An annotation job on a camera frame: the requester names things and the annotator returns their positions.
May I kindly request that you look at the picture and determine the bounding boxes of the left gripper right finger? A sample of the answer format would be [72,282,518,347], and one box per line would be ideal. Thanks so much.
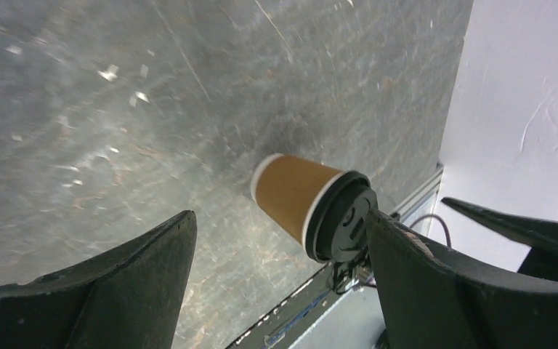
[365,210,558,348]

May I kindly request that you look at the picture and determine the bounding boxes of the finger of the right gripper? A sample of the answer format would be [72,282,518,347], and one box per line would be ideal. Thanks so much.
[442,197,558,282]

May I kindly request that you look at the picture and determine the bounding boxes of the black coffee cup lid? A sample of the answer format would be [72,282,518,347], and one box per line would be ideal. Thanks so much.
[302,170,378,263]

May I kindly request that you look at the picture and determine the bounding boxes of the brown paper coffee cup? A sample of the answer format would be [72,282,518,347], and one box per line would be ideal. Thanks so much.
[250,153,347,246]

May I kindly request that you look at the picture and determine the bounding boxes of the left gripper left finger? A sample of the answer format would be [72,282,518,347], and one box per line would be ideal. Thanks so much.
[0,210,197,348]

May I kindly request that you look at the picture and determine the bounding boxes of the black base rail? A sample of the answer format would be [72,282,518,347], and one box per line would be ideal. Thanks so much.
[228,264,372,348]

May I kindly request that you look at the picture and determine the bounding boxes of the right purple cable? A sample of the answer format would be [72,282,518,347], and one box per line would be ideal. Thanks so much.
[408,214,453,249]

